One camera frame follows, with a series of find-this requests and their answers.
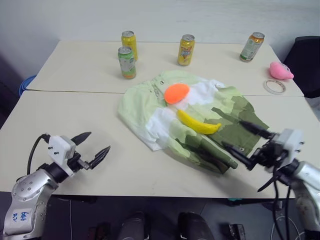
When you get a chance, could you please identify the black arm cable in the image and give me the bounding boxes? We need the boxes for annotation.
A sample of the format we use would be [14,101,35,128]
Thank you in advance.
[26,133,50,176]
[257,162,301,240]

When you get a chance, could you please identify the orange plush disc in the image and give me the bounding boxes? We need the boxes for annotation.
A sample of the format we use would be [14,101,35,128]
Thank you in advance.
[164,83,191,105]

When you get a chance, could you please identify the plain yellow drink can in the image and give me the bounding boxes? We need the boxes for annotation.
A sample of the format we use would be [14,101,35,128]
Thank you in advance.
[121,30,139,62]

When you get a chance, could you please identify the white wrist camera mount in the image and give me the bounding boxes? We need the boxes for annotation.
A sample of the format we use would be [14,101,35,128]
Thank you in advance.
[276,128,305,164]
[47,135,77,176]

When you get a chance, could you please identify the white floor cable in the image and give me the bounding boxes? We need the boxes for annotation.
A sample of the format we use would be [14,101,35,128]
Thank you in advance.
[271,216,307,240]

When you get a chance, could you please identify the black chair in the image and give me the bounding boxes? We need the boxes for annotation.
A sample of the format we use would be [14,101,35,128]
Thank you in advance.
[281,35,320,100]

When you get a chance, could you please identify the dark rounded shape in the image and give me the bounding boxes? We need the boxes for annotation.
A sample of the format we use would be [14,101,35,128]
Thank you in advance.
[116,211,147,240]
[177,211,214,240]

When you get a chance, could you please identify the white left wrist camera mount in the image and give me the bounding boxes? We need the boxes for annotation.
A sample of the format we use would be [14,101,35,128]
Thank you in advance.
[47,135,77,176]

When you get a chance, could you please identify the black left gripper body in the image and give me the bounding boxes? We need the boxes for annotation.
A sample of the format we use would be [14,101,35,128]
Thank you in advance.
[66,152,91,174]

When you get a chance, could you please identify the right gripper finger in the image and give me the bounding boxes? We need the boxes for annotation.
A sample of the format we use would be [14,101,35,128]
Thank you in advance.
[239,120,273,139]
[221,141,254,172]

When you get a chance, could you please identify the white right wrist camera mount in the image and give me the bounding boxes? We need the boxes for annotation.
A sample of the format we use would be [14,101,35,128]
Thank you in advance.
[276,128,305,164]

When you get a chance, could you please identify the yellow can with printed label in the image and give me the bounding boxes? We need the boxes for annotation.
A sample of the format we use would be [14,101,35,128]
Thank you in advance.
[177,34,196,67]

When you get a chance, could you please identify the pink plush toy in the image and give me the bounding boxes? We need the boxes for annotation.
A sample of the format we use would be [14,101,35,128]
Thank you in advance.
[269,61,295,81]

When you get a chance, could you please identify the blue plastic bin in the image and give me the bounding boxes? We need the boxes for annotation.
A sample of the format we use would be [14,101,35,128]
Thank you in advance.
[19,74,37,97]

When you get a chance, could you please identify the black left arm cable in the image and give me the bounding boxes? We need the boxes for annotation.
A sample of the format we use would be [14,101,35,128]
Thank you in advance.
[26,133,50,176]

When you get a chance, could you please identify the clear tape roll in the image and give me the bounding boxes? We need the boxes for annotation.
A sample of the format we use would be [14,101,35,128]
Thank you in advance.
[262,78,287,96]

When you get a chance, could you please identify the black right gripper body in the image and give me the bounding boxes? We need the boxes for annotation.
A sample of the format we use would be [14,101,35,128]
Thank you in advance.
[249,133,289,174]

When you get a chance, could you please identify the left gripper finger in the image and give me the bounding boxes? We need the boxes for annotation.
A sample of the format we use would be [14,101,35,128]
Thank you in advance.
[70,131,92,147]
[87,145,112,169]

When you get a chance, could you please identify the green and white drink can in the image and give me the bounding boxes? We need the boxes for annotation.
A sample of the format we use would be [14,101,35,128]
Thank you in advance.
[117,46,138,80]

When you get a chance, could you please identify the yellow plush banana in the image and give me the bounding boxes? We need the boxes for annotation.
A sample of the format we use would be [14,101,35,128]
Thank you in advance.
[176,108,223,136]

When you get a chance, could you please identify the green and white zip jacket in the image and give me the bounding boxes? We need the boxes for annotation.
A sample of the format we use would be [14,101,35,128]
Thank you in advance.
[117,69,270,175]

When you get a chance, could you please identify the green and orange drink can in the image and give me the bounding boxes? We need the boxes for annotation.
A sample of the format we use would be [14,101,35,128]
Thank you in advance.
[239,31,266,63]

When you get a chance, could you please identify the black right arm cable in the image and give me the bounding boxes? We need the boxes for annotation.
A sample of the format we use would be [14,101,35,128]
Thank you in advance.
[257,162,301,240]

